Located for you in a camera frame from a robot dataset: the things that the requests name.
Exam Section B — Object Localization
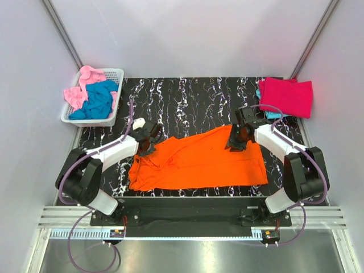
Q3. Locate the orange t shirt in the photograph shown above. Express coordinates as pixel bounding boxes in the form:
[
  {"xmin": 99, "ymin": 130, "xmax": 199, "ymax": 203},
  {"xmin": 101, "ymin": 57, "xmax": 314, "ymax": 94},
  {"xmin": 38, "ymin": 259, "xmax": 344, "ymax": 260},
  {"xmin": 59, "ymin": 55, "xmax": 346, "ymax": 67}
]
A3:
[{"xmin": 129, "ymin": 125, "xmax": 268, "ymax": 192}]

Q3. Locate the folded light blue t shirt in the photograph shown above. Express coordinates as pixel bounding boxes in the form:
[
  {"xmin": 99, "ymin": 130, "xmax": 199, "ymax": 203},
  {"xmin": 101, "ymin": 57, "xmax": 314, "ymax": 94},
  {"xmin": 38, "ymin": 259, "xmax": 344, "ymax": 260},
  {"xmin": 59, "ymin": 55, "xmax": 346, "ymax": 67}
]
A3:
[{"xmin": 255, "ymin": 89, "xmax": 281, "ymax": 119}]

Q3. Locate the aluminium front rail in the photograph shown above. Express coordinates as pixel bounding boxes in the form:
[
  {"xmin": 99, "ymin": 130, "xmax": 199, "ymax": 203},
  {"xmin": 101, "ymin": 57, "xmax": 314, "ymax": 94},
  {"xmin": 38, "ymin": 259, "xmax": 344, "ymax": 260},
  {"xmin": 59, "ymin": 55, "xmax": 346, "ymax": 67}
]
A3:
[{"xmin": 38, "ymin": 206, "xmax": 346, "ymax": 229}]

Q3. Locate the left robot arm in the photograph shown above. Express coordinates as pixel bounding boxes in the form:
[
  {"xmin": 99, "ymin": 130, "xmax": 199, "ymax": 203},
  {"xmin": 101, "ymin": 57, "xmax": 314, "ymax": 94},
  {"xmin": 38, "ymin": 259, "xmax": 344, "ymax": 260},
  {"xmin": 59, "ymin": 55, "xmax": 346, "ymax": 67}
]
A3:
[{"xmin": 55, "ymin": 118, "xmax": 162, "ymax": 225}]

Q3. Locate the white plastic basket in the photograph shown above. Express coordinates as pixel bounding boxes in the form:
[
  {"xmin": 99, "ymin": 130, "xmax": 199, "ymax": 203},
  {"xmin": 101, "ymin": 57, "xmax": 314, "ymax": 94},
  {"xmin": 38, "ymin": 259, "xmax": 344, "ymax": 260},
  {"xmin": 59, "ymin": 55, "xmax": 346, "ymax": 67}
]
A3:
[{"xmin": 61, "ymin": 65, "xmax": 124, "ymax": 127}]

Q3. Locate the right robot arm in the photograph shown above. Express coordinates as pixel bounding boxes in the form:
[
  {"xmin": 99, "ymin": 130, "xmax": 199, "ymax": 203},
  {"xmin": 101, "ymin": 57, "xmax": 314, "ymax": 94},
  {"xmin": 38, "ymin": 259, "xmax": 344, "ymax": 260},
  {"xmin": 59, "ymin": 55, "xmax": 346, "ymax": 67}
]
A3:
[{"xmin": 226, "ymin": 106, "xmax": 330, "ymax": 226}]

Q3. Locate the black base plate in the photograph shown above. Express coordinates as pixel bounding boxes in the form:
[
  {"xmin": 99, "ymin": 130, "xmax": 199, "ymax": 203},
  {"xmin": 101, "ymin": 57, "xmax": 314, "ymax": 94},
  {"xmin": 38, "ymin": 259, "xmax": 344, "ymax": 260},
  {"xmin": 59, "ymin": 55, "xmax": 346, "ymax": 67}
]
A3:
[{"xmin": 90, "ymin": 197, "xmax": 292, "ymax": 239}]

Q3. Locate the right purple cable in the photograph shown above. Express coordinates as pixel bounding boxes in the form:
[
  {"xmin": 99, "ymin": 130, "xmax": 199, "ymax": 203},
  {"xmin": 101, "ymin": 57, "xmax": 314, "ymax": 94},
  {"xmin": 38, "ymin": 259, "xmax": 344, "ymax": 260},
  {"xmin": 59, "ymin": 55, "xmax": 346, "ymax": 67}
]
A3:
[{"xmin": 250, "ymin": 104, "xmax": 328, "ymax": 247}]

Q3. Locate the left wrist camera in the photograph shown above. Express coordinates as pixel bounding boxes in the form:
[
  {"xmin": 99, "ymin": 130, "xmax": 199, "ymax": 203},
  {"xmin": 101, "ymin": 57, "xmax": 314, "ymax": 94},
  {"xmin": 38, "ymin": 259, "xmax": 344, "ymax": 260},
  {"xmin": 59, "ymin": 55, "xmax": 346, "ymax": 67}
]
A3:
[{"xmin": 133, "ymin": 118, "xmax": 146, "ymax": 131}]

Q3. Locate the folded magenta t shirt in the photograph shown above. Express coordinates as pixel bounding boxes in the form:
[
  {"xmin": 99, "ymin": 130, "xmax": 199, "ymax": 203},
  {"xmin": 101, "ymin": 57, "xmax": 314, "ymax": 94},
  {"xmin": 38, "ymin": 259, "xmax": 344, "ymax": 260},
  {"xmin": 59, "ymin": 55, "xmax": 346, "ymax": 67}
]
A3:
[{"xmin": 258, "ymin": 77, "xmax": 313, "ymax": 118}]

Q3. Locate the pink t shirt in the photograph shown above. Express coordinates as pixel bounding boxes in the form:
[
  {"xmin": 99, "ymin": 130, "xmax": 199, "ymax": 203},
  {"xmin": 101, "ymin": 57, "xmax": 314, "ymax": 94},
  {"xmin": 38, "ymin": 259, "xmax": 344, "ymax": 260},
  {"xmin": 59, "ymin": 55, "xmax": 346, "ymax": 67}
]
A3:
[{"xmin": 64, "ymin": 65, "xmax": 106, "ymax": 111}]

